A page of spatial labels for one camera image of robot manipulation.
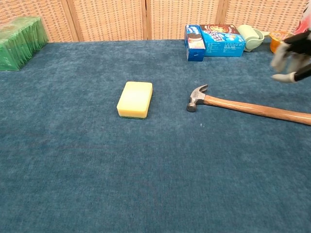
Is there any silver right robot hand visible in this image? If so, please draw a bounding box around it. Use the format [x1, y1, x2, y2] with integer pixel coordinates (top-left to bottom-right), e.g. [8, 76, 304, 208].
[270, 30, 311, 84]

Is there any wooden handle claw hammer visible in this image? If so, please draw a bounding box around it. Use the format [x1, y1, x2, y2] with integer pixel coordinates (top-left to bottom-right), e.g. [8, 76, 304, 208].
[186, 84, 311, 126]

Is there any yellow sponge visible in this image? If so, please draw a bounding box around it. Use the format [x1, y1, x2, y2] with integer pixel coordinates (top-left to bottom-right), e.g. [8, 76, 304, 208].
[116, 81, 154, 119]

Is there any orange jelly cup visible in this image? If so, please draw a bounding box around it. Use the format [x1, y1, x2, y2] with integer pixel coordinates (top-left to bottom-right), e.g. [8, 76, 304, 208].
[269, 31, 294, 54]

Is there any pale green lint roller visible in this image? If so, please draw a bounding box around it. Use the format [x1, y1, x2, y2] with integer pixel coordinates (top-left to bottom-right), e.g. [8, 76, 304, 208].
[237, 24, 270, 52]

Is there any blue snack box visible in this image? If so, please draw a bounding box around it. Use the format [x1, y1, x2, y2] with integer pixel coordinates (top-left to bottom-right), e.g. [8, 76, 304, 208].
[199, 30, 246, 57]

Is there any brown snack box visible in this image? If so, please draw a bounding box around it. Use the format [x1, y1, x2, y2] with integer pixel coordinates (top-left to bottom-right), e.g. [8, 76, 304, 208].
[199, 24, 241, 34]

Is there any blue Oreo cookie box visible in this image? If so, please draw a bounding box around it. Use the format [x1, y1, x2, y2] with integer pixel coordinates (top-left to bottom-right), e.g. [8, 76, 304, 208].
[184, 24, 206, 62]

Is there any woven folding screen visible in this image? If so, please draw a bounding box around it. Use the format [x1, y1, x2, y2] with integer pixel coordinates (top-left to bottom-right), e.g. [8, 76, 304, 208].
[0, 0, 311, 43]

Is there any blue table cloth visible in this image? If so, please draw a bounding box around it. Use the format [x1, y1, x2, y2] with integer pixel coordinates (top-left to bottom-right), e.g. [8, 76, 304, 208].
[0, 38, 311, 233]

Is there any clear box of green packets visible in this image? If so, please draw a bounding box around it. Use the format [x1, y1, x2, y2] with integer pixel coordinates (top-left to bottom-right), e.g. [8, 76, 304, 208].
[0, 16, 49, 71]

